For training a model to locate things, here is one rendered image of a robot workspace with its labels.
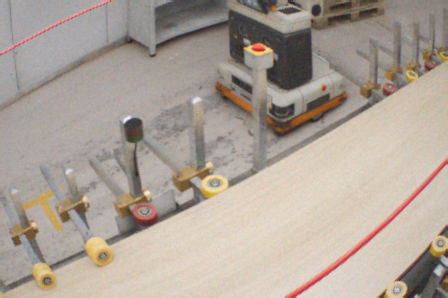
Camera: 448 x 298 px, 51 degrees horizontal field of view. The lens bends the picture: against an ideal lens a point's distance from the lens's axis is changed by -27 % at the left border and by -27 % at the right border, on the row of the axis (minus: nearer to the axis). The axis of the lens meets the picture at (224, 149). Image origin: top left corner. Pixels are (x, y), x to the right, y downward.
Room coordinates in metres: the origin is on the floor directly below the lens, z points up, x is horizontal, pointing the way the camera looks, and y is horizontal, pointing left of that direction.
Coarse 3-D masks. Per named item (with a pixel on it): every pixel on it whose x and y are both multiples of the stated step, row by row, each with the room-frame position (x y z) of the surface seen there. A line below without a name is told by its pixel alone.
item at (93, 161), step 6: (90, 162) 1.65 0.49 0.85; (96, 162) 1.64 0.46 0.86; (96, 168) 1.61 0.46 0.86; (102, 168) 1.61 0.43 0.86; (102, 174) 1.57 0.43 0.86; (108, 174) 1.57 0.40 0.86; (102, 180) 1.57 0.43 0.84; (108, 180) 1.54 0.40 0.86; (108, 186) 1.53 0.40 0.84; (114, 186) 1.51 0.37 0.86; (114, 192) 1.49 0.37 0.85; (120, 192) 1.48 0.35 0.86; (132, 210) 1.39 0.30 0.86; (132, 216) 1.39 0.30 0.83; (144, 228) 1.33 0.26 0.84
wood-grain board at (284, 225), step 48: (432, 96) 2.02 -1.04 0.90; (336, 144) 1.65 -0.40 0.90; (384, 144) 1.64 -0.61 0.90; (432, 144) 1.63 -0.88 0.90; (240, 192) 1.43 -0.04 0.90; (288, 192) 1.42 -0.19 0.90; (336, 192) 1.40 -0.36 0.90; (384, 192) 1.37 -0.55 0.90; (432, 192) 1.33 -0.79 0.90; (144, 240) 1.21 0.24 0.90; (192, 240) 1.22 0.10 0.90; (240, 240) 1.21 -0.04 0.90; (288, 240) 1.20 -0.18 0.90; (336, 240) 1.17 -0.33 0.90; (384, 240) 1.13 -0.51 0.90; (432, 240) 1.08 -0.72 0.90; (96, 288) 0.97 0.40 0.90; (144, 288) 1.00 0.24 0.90; (192, 288) 1.01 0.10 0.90; (240, 288) 1.00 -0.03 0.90; (288, 288) 0.99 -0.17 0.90; (336, 288) 0.95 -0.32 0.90; (384, 288) 0.91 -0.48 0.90
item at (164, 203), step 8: (168, 192) 1.56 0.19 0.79; (152, 200) 1.52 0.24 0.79; (160, 200) 1.54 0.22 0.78; (168, 200) 1.56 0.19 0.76; (160, 208) 1.53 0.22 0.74; (168, 208) 1.55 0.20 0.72; (120, 216) 1.43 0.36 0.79; (128, 216) 1.45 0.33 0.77; (160, 216) 1.53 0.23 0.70; (120, 224) 1.43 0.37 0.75; (128, 224) 1.45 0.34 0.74; (120, 232) 1.42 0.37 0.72
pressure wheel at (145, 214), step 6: (138, 204) 1.37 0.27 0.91; (144, 204) 1.37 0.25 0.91; (150, 204) 1.37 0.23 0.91; (138, 210) 1.34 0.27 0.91; (144, 210) 1.34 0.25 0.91; (150, 210) 1.35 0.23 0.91; (156, 210) 1.35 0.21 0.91; (138, 216) 1.31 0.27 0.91; (144, 216) 1.31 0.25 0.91; (150, 216) 1.32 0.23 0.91; (156, 216) 1.33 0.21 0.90; (138, 222) 1.31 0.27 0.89; (144, 222) 1.30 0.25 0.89; (150, 222) 1.31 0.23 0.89; (156, 222) 1.32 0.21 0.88
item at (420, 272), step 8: (424, 256) 1.10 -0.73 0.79; (416, 264) 1.07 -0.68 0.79; (424, 264) 1.13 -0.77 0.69; (432, 264) 1.21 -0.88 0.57; (408, 272) 1.03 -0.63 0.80; (416, 272) 1.09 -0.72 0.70; (424, 272) 1.17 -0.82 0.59; (400, 280) 1.00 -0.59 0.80; (408, 280) 1.06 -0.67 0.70; (416, 280) 1.13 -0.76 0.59; (424, 280) 1.30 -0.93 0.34; (408, 288) 1.09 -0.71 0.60; (416, 288) 1.18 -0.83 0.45; (408, 296) 1.15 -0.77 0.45
